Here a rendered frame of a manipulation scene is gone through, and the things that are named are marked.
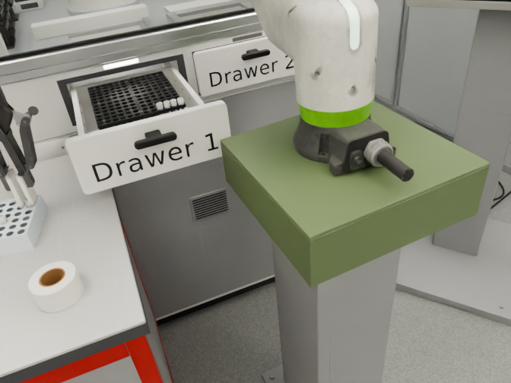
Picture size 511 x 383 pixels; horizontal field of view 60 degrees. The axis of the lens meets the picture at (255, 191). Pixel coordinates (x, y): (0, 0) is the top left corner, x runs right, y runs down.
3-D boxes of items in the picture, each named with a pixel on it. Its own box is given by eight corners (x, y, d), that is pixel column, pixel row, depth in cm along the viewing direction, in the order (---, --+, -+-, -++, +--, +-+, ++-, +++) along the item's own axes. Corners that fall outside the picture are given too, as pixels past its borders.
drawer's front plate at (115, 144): (233, 153, 88) (226, 102, 81) (84, 195, 80) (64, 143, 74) (230, 149, 89) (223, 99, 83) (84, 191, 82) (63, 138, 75)
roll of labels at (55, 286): (33, 291, 70) (23, 273, 67) (77, 271, 73) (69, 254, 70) (42, 321, 65) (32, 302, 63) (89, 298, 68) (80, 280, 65)
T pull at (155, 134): (178, 140, 78) (176, 132, 77) (135, 150, 76) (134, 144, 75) (172, 131, 80) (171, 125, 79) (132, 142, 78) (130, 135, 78)
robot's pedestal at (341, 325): (404, 416, 123) (452, 201, 79) (312, 471, 114) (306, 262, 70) (342, 337, 146) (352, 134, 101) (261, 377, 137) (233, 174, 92)
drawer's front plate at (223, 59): (303, 72, 119) (302, 30, 113) (201, 97, 112) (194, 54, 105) (300, 70, 121) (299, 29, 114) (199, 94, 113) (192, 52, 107)
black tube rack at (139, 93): (191, 132, 93) (185, 104, 89) (106, 154, 88) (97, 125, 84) (166, 96, 110) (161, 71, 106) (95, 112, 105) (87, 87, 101)
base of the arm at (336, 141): (439, 180, 67) (445, 146, 64) (354, 210, 63) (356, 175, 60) (348, 115, 87) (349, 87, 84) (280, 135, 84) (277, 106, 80)
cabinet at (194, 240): (330, 268, 171) (333, 68, 124) (53, 375, 144) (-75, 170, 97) (242, 156, 244) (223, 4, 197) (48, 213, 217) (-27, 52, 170)
